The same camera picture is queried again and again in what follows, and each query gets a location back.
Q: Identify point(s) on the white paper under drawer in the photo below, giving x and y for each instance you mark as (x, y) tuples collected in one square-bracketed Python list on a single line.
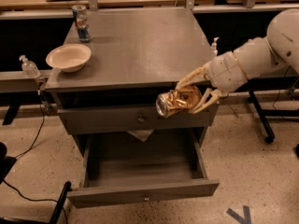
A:
[(141, 135)]

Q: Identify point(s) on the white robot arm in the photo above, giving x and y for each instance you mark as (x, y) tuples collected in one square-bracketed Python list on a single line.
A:
[(259, 56)]

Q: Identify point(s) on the left hand sanitizer bottle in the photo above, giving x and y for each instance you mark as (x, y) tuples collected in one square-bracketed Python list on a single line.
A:
[(29, 68)]

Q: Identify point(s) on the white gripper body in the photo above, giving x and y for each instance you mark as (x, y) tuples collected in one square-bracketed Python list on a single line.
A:
[(224, 69)]

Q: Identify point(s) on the grey drawer cabinet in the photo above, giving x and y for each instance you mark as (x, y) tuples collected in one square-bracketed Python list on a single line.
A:
[(152, 36)]

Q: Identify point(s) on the black chair base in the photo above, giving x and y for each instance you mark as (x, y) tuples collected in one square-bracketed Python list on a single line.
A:
[(6, 163)]

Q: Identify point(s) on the blue silver energy can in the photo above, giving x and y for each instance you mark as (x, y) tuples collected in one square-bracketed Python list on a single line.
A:
[(80, 18)]

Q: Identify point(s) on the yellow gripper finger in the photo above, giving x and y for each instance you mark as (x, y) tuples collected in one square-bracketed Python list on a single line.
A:
[(210, 97), (197, 75)]

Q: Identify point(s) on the grey metal rail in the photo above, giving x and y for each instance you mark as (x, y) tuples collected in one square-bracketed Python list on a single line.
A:
[(97, 76)]

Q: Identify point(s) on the open lower grey drawer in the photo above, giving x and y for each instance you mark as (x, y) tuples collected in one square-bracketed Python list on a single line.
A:
[(119, 169)]

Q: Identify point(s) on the upper grey drawer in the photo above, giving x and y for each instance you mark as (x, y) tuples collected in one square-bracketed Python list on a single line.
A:
[(123, 118)]

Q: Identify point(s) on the right small pump bottle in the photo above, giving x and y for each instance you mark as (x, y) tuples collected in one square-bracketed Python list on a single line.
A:
[(214, 45)]

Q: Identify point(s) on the white paper bowl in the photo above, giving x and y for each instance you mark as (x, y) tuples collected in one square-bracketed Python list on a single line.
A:
[(69, 58)]

